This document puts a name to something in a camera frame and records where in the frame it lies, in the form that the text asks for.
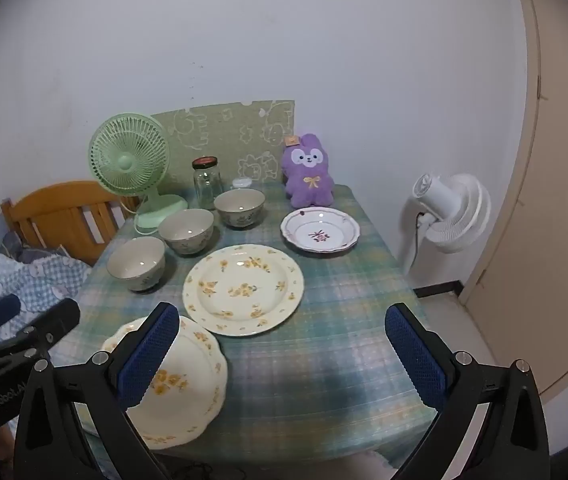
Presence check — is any white standing fan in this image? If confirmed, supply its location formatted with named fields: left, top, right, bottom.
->
left=399, top=172, right=492, bottom=276

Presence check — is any round yellow floral plate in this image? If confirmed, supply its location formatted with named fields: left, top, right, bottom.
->
left=182, top=244, right=305, bottom=337

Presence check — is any green plaid tablecloth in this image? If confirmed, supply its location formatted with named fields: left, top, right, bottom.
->
left=51, top=183, right=440, bottom=480

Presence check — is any purple plush rabbit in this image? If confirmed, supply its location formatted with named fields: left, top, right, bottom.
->
left=281, top=133, right=337, bottom=209

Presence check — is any blue checked blanket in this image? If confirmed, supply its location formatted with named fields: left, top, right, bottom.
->
left=0, top=247, right=92, bottom=341

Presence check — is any floral ceramic bowl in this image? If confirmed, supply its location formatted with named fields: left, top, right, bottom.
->
left=214, top=188, right=266, bottom=230
left=106, top=236, right=167, bottom=292
left=158, top=208, right=215, bottom=256

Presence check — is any green printed wall mat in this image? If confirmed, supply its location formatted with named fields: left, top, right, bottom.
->
left=150, top=100, right=295, bottom=196

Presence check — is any scalloped yellow floral plate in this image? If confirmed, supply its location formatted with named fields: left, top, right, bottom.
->
left=101, top=316, right=228, bottom=450

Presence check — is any wooden headboard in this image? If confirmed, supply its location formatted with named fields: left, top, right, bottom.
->
left=1, top=181, right=139, bottom=267

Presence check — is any glass jar with dark lid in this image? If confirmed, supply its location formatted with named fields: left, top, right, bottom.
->
left=192, top=156, right=223, bottom=211

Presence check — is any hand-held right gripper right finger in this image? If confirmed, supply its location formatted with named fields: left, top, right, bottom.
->
left=385, top=303, right=551, bottom=480

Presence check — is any white plate with red pattern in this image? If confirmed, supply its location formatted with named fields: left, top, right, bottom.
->
left=280, top=206, right=361, bottom=256

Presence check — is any green desk fan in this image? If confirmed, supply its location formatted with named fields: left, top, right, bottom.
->
left=88, top=112, right=189, bottom=235

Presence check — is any beige door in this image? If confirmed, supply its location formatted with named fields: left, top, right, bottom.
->
left=459, top=0, right=568, bottom=411

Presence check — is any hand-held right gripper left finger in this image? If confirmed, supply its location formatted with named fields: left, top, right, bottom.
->
left=14, top=301, right=181, bottom=480

